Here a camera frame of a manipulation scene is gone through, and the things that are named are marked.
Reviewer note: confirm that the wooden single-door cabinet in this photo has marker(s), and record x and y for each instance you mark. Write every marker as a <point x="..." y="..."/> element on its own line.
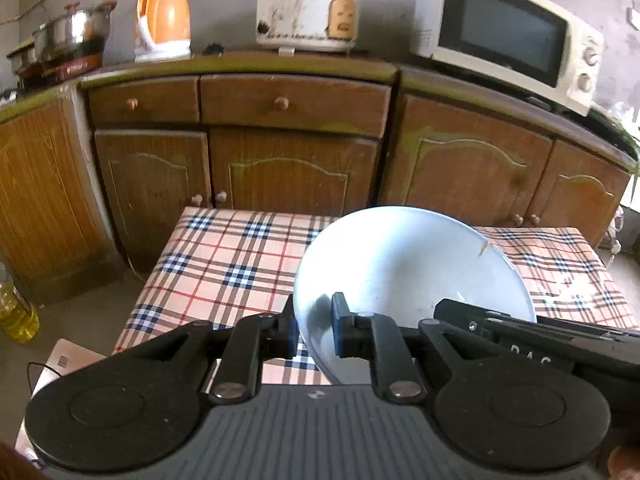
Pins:
<point x="45" y="200"/>

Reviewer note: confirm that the wide wooden drawer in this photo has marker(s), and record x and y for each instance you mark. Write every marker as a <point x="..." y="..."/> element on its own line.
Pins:
<point x="330" y="105"/>

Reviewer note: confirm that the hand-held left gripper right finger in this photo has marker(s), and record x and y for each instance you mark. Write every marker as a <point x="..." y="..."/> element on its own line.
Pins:
<point x="345" y="330"/>

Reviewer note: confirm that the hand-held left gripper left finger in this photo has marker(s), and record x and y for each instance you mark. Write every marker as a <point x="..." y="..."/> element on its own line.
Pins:
<point x="285" y="335"/>

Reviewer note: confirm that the plaid tablecloth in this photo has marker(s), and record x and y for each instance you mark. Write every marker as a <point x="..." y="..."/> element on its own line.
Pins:
<point x="225" y="270"/>

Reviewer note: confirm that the orange electric kettle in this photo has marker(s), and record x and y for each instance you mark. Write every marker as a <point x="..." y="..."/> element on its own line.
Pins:
<point x="165" y="15"/>

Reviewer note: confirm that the yellow cooking oil bottle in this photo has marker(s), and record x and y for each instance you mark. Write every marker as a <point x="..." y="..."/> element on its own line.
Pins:
<point x="17" y="315"/>

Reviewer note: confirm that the wooden cabinet with drawers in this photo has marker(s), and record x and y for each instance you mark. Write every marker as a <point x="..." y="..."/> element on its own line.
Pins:
<point x="290" y="180"/>

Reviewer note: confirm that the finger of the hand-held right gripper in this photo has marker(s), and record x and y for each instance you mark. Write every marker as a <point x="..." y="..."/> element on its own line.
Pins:
<point x="460" y="312"/>

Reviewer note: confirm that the green onion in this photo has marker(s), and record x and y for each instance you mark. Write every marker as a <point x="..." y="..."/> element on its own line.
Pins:
<point x="631" y="142"/>

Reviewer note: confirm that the white bowl green print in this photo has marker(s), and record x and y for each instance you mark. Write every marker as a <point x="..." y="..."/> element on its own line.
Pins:
<point x="400" y="260"/>

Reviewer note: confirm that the black flat tray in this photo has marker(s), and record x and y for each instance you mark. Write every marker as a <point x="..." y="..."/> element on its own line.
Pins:
<point x="615" y="130"/>

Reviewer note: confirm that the white rice cooker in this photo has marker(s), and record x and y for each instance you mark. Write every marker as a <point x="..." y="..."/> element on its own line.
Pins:
<point x="295" y="15"/>

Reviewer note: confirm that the induction cooker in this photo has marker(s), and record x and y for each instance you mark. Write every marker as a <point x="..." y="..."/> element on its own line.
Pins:
<point x="70" y="67"/>

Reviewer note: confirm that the small wooden drawer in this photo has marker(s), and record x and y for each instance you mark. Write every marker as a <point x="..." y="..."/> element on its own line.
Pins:
<point x="160" y="100"/>

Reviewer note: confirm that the wooden double-door cabinet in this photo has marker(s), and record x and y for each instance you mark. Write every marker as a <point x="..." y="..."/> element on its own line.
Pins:
<point x="465" y="170"/>

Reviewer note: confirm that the cardboard box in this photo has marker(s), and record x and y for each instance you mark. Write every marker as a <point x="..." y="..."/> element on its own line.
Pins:
<point x="65" y="355"/>

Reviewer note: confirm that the small steel pot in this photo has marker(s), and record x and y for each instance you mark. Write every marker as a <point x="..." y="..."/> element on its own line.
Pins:
<point x="22" y="60"/>

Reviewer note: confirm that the white microwave oven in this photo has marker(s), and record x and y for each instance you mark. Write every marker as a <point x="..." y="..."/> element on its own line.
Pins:
<point x="505" y="35"/>

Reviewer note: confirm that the steel pot with lid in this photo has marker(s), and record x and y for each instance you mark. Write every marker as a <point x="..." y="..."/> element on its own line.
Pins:
<point x="75" y="32"/>

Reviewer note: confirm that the white wall switch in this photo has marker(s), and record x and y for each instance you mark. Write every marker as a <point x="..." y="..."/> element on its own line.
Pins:
<point x="632" y="19"/>

